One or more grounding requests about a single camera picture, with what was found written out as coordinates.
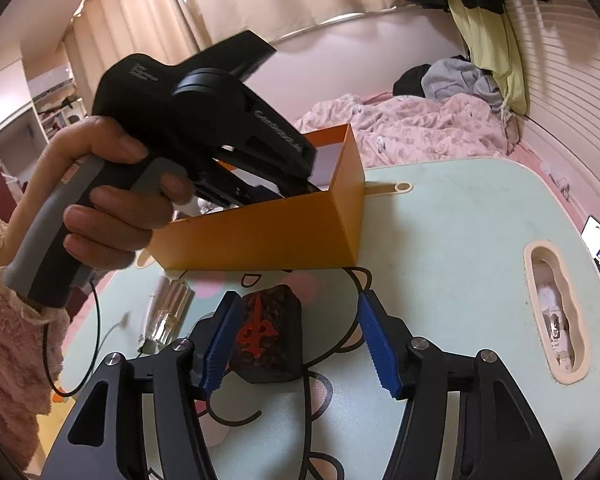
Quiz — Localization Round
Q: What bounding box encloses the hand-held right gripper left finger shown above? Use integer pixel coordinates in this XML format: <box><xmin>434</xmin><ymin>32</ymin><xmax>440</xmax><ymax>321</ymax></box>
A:
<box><xmin>40</xmin><ymin>290</ymin><xmax>243</xmax><ymax>480</ymax></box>

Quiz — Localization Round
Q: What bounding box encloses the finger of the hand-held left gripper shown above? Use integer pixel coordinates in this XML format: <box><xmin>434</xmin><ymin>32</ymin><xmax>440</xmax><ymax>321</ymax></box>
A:
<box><xmin>195</xmin><ymin>160</ymin><xmax>327</xmax><ymax>209</ymax></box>

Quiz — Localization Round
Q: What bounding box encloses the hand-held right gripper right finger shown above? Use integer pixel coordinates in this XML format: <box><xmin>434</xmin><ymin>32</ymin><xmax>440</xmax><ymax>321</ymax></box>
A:
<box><xmin>357</xmin><ymin>290</ymin><xmax>563</xmax><ymax>480</ymax></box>

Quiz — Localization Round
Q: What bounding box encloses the orange cardboard box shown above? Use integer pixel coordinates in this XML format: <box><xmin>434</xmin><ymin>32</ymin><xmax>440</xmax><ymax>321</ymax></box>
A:
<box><xmin>147</xmin><ymin>122</ymin><xmax>367</xmax><ymax>272</ymax></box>

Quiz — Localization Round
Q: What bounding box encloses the dark pouch with red emblem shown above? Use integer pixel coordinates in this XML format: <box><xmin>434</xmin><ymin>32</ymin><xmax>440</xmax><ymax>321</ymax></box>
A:
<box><xmin>227</xmin><ymin>284</ymin><xmax>308</xmax><ymax>385</ymax></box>

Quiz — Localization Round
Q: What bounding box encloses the clear glass bottle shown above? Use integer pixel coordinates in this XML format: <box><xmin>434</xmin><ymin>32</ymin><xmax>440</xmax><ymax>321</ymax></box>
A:
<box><xmin>139</xmin><ymin>276</ymin><xmax>197</xmax><ymax>356</ymax></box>

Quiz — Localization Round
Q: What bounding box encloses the person's left forearm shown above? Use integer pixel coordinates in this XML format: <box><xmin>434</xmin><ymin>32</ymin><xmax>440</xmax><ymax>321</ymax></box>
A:
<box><xmin>0</xmin><ymin>220</ymin><xmax>71</xmax><ymax>466</ymax></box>

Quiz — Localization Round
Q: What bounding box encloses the person's left hand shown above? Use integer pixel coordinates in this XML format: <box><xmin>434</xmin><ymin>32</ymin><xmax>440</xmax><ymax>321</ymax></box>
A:
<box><xmin>7</xmin><ymin>116</ymin><xmax>193</xmax><ymax>271</ymax></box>

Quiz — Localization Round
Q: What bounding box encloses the white air conditioner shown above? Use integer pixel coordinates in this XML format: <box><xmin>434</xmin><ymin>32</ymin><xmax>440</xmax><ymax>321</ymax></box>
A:
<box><xmin>27</xmin><ymin>62</ymin><xmax>76</xmax><ymax>101</ymax></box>

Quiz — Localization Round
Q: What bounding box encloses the pink printed blanket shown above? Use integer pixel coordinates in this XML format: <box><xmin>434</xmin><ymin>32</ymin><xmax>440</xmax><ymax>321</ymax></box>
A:
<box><xmin>294</xmin><ymin>94</ymin><xmax>516</xmax><ymax>168</ymax></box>

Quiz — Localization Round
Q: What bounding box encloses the black cloth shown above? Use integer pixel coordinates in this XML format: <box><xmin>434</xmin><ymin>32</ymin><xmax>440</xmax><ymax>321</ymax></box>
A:
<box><xmin>392</xmin><ymin>64</ymin><xmax>433</xmax><ymax>97</ymax></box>

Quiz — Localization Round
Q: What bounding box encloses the grey hoodie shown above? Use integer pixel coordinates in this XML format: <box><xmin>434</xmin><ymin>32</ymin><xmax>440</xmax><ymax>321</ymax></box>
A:
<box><xmin>422</xmin><ymin>57</ymin><xmax>503</xmax><ymax>113</ymax></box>

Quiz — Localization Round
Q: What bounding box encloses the pink bed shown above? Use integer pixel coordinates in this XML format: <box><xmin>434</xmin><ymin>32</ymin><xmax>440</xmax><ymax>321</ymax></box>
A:
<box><xmin>360</xmin><ymin>91</ymin><xmax>600</xmax><ymax>241</ymax></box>

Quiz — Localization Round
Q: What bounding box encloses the yellow-green garment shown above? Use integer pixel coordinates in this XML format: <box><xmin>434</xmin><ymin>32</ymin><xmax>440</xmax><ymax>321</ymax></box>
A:
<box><xmin>447</xmin><ymin>0</ymin><xmax>528</xmax><ymax>116</ymax></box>

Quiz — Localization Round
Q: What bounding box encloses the white louvered panel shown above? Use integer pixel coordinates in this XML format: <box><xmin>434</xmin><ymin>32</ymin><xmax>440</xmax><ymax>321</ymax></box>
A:
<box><xmin>502</xmin><ymin>0</ymin><xmax>600</xmax><ymax>201</ymax></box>

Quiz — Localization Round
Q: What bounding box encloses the black cable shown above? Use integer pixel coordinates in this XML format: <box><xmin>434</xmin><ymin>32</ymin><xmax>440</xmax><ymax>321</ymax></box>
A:
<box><xmin>42</xmin><ymin>282</ymin><xmax>103</xmax><ymax>397</ymax></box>

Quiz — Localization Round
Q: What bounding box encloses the silver rail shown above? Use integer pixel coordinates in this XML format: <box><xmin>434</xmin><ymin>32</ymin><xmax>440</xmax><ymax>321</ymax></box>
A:
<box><xmin>270</xmin><ymin>10</ymin><xmax>448</xmax><ymax>46</ymax></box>

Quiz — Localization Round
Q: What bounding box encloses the white wall cabinet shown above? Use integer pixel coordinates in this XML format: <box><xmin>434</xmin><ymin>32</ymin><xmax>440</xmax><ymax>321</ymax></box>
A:
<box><xmin>0</xmin><ymin>60</ymin><xmax>36</xmax><ymax>136</ymax></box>

